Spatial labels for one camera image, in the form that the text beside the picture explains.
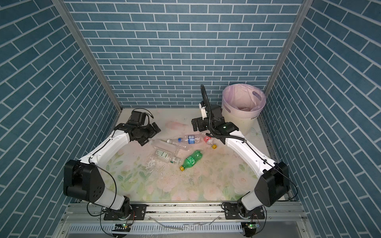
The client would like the aluminium mounting rail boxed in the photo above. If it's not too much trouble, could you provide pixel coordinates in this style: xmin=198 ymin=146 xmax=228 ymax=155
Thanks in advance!
xmin=54 ymin=201 xmax=314 ymax=238

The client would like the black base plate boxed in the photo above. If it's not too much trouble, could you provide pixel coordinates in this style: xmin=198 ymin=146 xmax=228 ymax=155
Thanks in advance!
xmin=221 ymin=202 xmax=265 ymax=220
xmin=103 ymin=204 xmax=147 ymax=221

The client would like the clear bottle red label yellow cap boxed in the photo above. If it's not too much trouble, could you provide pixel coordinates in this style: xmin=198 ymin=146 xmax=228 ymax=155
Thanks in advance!
xmin=203 ymin=135 xmax=217 ymax=149

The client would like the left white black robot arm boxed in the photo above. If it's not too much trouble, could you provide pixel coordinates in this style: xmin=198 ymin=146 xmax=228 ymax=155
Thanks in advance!
xmin=63 ymin=123 xmax=161 ymax=217

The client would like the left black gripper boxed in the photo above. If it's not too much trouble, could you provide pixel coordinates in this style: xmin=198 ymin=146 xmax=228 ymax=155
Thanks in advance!
xmin=137 ymin=120 xmax=162 ymax=145

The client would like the clear square bottle white cap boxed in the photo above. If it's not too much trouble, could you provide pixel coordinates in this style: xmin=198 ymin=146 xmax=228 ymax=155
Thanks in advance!
xmin=150 ymin=139 xmax=179 ymax=154

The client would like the clear slim bottle white cap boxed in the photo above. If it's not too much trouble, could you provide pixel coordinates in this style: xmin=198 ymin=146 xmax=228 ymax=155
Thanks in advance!
xmin=166 ymin=138 xmax=190 ymax=150

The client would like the clear bottle green label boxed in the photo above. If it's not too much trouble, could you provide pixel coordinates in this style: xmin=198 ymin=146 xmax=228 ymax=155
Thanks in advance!
xmin=153 ymin=149 xmax=181 ymax=165

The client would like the clear bottle blue cap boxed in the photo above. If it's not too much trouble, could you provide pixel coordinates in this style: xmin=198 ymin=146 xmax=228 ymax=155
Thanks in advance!
xmin=177 ymin=134 xmax=202 ymax=145

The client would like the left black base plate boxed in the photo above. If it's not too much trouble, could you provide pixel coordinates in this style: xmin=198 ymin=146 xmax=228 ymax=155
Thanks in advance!
xmin=103 ymin=204 xmax=147 ymax=221

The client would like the cream bin with pink bag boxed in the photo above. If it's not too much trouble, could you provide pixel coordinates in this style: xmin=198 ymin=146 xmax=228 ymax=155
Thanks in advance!
xmin=222 ymin=84 xmax=267 ymax=135

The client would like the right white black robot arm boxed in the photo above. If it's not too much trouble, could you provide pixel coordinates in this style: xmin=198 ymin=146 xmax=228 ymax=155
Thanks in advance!
xmin=191 ymin=102 xmax=291 ymax=213

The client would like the green plastic bottle yellow cap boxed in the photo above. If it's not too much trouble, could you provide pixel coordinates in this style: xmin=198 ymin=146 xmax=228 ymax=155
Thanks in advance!
xmin=180 ymin=150 xmax=203 ymax=171

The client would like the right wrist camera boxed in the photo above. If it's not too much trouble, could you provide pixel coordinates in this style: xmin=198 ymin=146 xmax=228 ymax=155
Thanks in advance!
xmin=199 ymin=101 xmax=207 ymax=120

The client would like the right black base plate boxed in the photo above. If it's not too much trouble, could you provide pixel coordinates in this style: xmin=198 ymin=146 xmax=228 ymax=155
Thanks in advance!
xmin=221 ymin=202 xmax=265 ymax=220

